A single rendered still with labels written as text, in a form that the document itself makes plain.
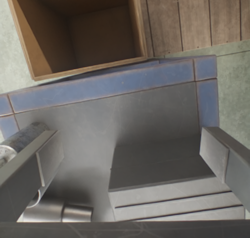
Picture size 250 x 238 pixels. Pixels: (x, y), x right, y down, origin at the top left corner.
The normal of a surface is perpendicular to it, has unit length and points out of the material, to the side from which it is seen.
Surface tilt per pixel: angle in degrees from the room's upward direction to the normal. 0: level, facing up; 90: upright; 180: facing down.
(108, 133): 0
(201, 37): 0
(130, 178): 90
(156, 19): 0
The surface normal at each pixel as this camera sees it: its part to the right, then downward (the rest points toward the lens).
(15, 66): -0.02, 0.28
